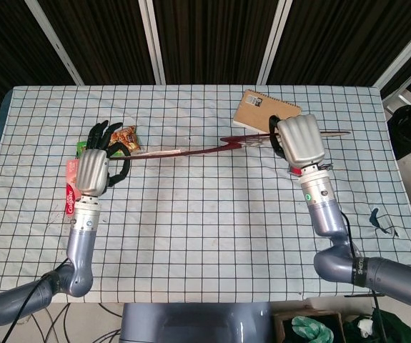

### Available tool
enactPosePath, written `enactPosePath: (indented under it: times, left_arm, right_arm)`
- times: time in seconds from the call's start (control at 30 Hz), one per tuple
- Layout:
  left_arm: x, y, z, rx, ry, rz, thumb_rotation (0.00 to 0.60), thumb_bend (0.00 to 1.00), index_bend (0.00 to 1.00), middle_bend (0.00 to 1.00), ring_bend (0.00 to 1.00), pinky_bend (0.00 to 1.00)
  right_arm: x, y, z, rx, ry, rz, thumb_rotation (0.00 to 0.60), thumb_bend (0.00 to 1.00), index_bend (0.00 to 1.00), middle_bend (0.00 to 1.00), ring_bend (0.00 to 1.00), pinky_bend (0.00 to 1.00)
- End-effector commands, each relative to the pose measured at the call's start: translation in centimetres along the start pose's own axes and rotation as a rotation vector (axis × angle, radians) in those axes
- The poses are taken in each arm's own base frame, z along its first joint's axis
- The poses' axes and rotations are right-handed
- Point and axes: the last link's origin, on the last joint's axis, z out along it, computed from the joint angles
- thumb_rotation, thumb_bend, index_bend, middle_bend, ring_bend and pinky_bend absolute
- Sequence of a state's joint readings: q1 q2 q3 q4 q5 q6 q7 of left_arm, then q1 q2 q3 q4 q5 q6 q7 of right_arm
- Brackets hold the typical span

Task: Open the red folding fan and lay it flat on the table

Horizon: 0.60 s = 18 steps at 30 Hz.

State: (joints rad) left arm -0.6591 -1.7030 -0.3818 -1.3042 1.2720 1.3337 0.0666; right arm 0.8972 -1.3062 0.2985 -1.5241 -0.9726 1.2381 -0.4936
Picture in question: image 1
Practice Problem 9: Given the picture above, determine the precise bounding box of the red paper folding fan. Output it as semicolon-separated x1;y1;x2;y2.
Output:
119;130;352;160

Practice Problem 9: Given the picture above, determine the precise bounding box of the white grid-patterned tablecloth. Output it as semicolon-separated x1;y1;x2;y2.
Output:
0;84;411;304

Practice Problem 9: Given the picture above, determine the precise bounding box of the dark green bag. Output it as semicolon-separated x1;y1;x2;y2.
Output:
344;307;411;343

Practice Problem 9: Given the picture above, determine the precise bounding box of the white partition post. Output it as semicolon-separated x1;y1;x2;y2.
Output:
256;0;294;85
24;0;85;86
375;31;411;90
137;0;167;85

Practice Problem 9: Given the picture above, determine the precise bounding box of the white crumpled paper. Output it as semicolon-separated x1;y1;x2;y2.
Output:
357;317;375;337

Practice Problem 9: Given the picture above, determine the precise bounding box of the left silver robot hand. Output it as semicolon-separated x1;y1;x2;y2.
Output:
74;120;132;198

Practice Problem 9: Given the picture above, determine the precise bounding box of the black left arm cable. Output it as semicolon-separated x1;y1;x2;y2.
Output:
7;259;71;343

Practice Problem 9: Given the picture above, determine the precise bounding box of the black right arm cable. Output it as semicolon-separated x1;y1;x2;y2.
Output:
340;210;387;343

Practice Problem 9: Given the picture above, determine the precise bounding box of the cardboard box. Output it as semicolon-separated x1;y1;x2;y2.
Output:
272;310;347;343

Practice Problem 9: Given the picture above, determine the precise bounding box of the blue-grey robot torso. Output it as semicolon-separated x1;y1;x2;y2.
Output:
119;302;274;343

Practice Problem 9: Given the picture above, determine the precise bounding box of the black floor cable tangle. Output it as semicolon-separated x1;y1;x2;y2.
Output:
0;302;124;343

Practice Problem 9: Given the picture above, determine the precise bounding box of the green orange snack bag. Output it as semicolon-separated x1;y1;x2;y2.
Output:
76;124;142;160

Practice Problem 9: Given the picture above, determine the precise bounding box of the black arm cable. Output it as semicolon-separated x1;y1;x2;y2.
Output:
340;210;387;343
7;259;71;343

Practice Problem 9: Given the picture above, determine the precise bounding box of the green white cloth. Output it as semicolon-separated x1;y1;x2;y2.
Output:
291;316;335;343

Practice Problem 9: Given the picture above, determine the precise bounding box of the pink Colgate toothpaste box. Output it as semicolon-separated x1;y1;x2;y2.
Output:
64;159;81;217

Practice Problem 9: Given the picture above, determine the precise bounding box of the black bin bag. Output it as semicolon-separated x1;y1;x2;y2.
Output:
386;105;411;161

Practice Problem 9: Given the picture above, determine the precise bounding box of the brown spiral notebook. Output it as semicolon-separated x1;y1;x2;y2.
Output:
232;89;302;136

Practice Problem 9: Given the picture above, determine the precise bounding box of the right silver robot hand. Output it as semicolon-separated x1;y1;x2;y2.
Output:
267;113;335;171

